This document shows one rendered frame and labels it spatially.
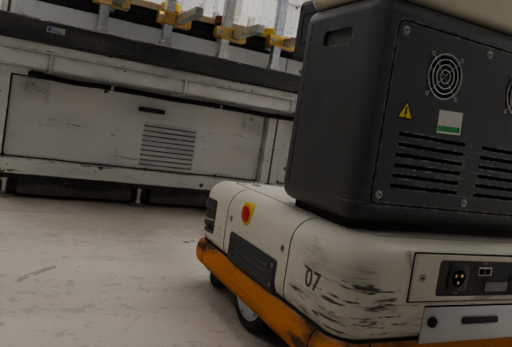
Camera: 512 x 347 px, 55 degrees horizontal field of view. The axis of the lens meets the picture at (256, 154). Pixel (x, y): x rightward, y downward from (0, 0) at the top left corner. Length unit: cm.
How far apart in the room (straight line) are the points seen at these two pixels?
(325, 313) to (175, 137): 161
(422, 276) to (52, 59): 154
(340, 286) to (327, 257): 5
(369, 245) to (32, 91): 170
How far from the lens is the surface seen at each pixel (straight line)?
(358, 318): 82
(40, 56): 200
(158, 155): 230
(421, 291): 88
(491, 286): 101
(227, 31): 214
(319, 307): 85
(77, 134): 224
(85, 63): 202
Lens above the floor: 43
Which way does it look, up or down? 3 degrees down
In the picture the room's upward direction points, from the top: 9 degrees clockwise
